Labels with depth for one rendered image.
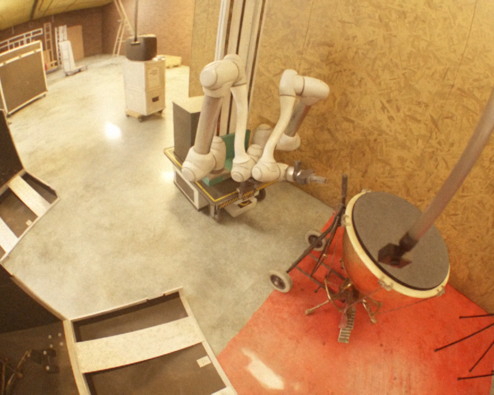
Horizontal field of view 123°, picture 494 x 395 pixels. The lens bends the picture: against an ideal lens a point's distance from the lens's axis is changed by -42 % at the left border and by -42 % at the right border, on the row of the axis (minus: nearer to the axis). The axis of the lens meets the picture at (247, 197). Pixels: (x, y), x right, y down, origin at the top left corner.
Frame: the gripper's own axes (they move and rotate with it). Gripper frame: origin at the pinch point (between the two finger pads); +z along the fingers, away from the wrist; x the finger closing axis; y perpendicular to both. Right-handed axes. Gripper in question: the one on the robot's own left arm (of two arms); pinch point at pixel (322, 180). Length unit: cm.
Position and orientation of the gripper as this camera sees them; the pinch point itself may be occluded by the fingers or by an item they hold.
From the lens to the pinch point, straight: 130.6
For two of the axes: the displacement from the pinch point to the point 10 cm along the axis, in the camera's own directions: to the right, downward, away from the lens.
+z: 7.3, 2.3, -6.5
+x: -6.7, 4.2, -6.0
